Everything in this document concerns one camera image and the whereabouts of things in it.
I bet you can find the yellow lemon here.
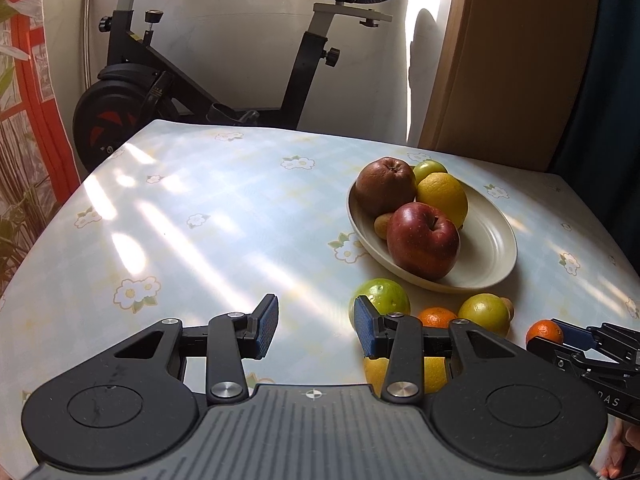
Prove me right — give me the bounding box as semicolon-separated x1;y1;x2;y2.
416;172;469;230
362;356;448;396

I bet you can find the cream round plate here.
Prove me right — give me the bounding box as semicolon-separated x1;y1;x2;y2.
346;184;518;294

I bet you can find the dark red apple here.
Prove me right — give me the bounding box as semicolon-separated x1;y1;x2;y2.
354;156;416;218

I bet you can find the wooden wardrobe panel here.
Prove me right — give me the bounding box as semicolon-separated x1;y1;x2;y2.
418;0;599;171

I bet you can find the gloved right hand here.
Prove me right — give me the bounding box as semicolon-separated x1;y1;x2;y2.
598;418;640;479

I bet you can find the bright green guava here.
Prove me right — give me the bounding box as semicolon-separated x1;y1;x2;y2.
348;278;411;326

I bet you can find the shiny red apple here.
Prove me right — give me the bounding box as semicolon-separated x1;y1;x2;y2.
386;202;460;281

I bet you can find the brown kiwi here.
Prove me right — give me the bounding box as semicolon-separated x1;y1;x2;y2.
373;212;393;240

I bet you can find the red floral curtain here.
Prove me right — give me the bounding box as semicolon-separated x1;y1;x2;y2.
0;0;79;288

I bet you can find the dark teal curtain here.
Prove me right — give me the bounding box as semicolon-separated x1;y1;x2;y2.
549;0;639;269

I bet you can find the small orange tangerine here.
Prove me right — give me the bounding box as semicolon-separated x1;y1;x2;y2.
418;307;458;328

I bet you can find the black exercise bike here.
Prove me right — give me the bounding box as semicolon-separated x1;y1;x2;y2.
72;0;408;170

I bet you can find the floral plastic tablecloth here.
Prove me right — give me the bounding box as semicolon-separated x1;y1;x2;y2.
1;122;639;478

